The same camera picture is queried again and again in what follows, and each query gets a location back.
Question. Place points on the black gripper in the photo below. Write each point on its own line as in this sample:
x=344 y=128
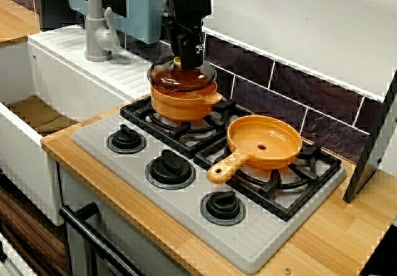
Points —
x=186 y=24

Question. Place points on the brown transparent lid yellow knob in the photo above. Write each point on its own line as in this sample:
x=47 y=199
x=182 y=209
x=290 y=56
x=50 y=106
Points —
x=173 y=80

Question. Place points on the orange frying pan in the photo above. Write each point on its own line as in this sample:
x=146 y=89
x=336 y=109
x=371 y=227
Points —
x=279 y=155

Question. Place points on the orange plastic pot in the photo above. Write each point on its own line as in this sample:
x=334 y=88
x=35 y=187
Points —
x=180 y=108

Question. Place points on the teal box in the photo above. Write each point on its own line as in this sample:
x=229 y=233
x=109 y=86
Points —
x=139 y=15

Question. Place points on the black burner grate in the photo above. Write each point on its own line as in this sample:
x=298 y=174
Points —
x=181 y=130
x=313 y=195

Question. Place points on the grey faucet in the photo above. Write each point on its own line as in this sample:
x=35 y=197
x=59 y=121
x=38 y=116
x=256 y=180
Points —
x=96 y=40

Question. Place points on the black stove knob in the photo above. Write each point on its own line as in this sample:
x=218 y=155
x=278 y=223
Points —
x=170 y=167
x=125 y=139
x=221 y=207

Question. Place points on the white sink basin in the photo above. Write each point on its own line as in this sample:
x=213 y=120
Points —
x=77 y=80

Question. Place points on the brass screw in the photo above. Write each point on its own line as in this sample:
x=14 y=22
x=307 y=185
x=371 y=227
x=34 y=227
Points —
x=287 y=269
x=81 y=123

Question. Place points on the wooden kitchen countertop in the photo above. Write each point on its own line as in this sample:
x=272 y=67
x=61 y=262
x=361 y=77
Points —
x=124 y=195

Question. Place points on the toy oven front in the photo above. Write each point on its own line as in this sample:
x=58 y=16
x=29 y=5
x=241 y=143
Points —
x=139 y=242

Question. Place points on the grey stove top plate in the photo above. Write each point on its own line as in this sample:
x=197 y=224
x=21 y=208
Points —
x=263 y=248

